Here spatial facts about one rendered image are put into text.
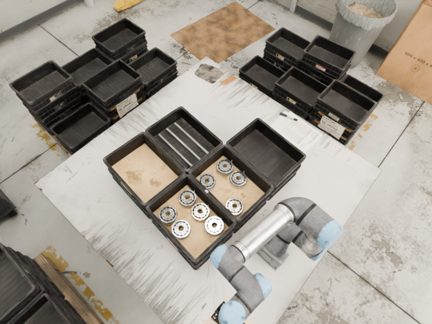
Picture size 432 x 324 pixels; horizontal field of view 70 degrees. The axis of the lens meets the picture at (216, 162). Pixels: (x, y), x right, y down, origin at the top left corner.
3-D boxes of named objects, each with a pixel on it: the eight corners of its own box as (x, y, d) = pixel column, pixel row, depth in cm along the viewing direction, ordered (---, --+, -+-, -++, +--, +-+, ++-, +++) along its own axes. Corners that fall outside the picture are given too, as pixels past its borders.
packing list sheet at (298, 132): (324, 133, 220) (324, 133, 219) (306, 153, 210) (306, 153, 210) (286, 108, 230) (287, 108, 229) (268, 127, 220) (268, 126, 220)
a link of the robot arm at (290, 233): (278, 225, 173) (293, 207, 170) (296, 242, 168) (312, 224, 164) (270, 227, 163) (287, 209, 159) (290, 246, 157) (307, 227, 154)
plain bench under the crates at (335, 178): (341, 208, 267) (382, 170, 206) (221, 377, 203) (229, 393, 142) (205, 110, 316) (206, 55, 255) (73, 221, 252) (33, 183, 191)
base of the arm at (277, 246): (283, 250, 175) (294, 237, 172) (282, 262, 160) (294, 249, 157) (262, 233, 176) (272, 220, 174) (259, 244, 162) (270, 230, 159)
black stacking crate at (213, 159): (270, 195, 181) (274, 187, 171) (235, 229, 170) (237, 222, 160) (223, 153, 195) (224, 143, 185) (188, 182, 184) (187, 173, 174)
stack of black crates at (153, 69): (159, 73, 320) (155, 45, 290) (180, 88, 311) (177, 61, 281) (130, 94, 304) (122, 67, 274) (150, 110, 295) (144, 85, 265)
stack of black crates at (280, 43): (305, 71, 330) (315, 44, 301) (289, 85, 318) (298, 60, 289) (275, 53, 342) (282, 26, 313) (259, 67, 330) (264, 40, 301)
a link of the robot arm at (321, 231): (306, 227, 168) (316, 198, 119) (328, 247, 161) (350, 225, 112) (290, 243, 166) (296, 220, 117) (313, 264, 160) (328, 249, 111)
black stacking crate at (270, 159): (301, 165, 193) (306, 156, 183) (270, 195, 181) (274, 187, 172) (254, 128, 206) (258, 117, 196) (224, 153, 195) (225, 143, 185)
